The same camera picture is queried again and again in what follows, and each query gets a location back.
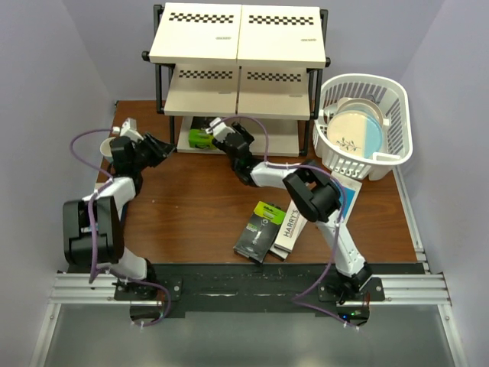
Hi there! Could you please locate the blue razor package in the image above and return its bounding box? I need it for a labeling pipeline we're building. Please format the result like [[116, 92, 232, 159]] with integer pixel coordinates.
[[332, 171, 362, 223]]

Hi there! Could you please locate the blue ceramic mug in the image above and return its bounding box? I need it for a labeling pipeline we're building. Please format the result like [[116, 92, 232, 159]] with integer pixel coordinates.
[[99, 137, 115, 164]]

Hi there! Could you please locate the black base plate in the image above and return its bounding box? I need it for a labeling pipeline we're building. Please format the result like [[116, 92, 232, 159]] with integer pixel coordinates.
[[58, 263, 426, 326]]

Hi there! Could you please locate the aluminium rail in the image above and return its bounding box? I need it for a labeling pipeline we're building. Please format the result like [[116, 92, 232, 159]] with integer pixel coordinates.
[[31, 262, 468, 366]]

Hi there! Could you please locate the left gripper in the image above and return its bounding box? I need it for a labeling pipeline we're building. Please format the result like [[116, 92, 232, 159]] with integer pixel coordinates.
[[132, 132, 175, 171]]

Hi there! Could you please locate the beige and blue plate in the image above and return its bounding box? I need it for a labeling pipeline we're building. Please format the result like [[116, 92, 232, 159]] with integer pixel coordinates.
[[326, 97, 384, 159]]

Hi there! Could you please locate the white three-tier shelf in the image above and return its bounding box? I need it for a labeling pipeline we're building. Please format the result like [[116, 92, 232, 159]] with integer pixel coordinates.
[[141, 2, 330, 157]]

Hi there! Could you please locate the black green razor box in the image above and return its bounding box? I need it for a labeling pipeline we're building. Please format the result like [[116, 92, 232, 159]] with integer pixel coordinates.
[[188, 116, 215, 150]]

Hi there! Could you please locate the black green razor package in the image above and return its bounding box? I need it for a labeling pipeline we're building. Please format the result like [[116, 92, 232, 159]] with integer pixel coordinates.
[[233, 201, 286, 264]]

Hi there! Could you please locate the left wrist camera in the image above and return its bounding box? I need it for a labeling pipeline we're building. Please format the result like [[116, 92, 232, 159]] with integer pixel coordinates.
[[119, 118, 143, 142]]

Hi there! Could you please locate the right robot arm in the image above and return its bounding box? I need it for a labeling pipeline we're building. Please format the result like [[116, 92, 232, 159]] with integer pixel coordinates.
[[207, 118, 373, 300]]

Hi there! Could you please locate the white plastic basket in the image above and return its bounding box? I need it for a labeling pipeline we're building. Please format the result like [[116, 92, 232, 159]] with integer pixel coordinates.
[[313, 73, 413, 180]]

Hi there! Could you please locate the white Harry's razor box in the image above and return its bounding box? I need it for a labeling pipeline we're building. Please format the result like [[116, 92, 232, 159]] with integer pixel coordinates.
[[269, 201, 307, 261]]

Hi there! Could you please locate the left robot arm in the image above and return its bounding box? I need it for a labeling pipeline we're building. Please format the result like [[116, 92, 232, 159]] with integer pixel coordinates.
[[62, 132, 176, 300]]

